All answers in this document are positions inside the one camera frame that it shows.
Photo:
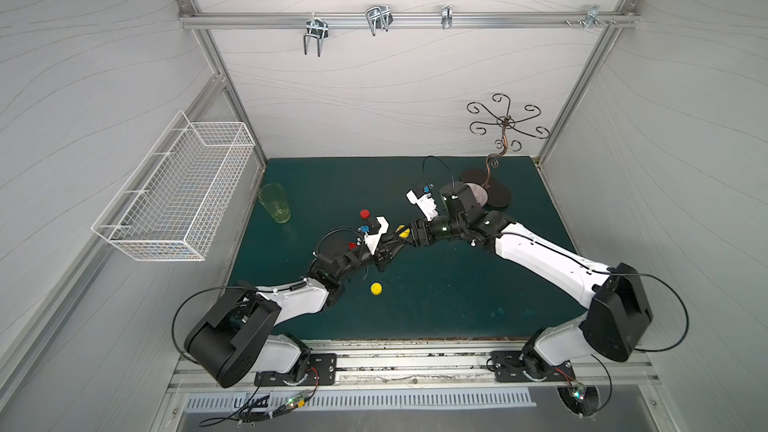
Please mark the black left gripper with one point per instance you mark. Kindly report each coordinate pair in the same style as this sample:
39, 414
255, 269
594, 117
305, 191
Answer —
380, 249

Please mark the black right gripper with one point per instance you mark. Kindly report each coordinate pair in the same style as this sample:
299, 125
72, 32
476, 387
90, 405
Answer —
421, 232

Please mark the yellow paint jar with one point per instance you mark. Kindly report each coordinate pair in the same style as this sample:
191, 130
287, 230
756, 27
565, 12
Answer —
403, 232

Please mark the yellow jar lid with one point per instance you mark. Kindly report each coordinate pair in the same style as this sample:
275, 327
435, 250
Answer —
376, 289

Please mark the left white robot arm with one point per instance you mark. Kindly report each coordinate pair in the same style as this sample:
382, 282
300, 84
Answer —
235, 336

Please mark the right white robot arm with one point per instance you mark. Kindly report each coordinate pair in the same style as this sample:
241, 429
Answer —
617, 310

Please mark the purple patterned bowl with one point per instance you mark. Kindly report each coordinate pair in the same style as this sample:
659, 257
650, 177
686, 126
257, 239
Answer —
480, 193

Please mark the bronze scroll jewelry stand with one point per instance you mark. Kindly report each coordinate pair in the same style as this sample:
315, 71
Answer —
496, 195

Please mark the white vent strip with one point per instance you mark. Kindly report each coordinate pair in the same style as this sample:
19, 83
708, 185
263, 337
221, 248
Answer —
381, 399

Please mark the small metal clip hook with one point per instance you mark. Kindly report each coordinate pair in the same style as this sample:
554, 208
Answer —
446, 17

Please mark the double prong metal hook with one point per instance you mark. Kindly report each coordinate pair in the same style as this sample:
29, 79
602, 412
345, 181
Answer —
317, 31

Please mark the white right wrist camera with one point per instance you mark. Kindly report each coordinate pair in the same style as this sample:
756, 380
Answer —
424, 200

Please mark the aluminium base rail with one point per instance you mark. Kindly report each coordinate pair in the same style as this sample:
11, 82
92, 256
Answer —
454, 363

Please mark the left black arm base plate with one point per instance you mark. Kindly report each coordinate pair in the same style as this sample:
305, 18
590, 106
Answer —
311, 370

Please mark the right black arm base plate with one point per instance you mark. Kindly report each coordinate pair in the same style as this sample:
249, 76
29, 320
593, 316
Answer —
510, 366

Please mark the wire loop metal hook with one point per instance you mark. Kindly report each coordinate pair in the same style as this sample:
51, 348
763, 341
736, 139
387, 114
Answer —
379, 17

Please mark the white wire basket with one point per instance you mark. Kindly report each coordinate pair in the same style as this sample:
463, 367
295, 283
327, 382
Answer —
170, 207

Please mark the metal bracket hook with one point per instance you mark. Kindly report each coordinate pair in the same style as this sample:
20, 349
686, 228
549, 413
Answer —
591, 19

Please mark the aluminium top rail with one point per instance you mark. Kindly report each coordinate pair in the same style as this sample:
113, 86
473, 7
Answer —
401, 20

